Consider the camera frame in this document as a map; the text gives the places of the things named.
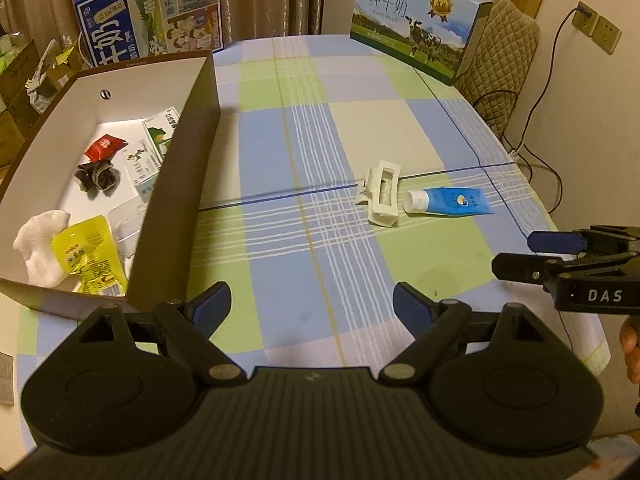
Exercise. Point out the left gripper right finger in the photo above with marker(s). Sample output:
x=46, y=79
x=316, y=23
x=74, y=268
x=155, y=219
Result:
x=435, y=327

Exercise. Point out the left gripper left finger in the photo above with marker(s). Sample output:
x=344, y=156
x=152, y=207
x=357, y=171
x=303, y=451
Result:
x=187, y=329

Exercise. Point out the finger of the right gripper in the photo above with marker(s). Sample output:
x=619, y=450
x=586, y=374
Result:
x=528, y=269
x=555, y=242

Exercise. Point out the blue hand cream tube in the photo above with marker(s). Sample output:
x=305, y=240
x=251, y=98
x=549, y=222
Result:
x=447, y=202

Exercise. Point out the clear plastic box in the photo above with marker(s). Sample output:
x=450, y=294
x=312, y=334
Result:
x=125, y=222

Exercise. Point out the yellow snack pouch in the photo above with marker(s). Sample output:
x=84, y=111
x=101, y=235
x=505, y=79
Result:
x=87, y=250

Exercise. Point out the white plastic clip holder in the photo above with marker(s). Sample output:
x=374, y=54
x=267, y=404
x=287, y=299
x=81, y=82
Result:
x=379, y=192

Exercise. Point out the white cloth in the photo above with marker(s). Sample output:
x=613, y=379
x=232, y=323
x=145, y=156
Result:
x=33, y=241

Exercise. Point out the dark scrunchie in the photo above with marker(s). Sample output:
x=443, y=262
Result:
x=94, y=178

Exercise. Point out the red candy packet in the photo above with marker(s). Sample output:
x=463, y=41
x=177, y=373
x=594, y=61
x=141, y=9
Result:
x=104, y=148

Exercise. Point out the green medicine box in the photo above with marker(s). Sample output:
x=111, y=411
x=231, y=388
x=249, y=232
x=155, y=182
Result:
x=160, y=128

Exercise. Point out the white medicine box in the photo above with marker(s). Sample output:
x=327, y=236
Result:
x=143, y=167

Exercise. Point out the person's right hand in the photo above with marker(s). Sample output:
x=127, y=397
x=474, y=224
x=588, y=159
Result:
x=629, y=341

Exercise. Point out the quilted beige chair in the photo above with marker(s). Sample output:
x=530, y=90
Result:
x=500, y=64

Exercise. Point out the checked blue green tablecloth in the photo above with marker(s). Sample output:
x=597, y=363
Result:
x=335, y=173

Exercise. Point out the small booklet on bed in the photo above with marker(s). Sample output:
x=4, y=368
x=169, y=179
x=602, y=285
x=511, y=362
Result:
x=6, y=379

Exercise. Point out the brown cardboard storage box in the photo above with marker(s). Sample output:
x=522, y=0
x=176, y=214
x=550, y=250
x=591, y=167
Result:
x=100, y=204

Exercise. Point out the light blue milk carton box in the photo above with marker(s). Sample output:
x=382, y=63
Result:
x=439, y=37

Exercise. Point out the bin with trash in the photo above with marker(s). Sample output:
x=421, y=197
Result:
x=54, y=70

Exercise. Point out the cardboard box with green tissues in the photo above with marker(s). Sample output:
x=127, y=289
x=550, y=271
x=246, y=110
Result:
x=17, y=114

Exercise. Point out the dark blue milk carton box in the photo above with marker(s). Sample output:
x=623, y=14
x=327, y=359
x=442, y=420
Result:
x=121, y=30

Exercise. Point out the wall power outlet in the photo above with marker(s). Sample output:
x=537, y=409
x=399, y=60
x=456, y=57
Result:
x=599, y=29

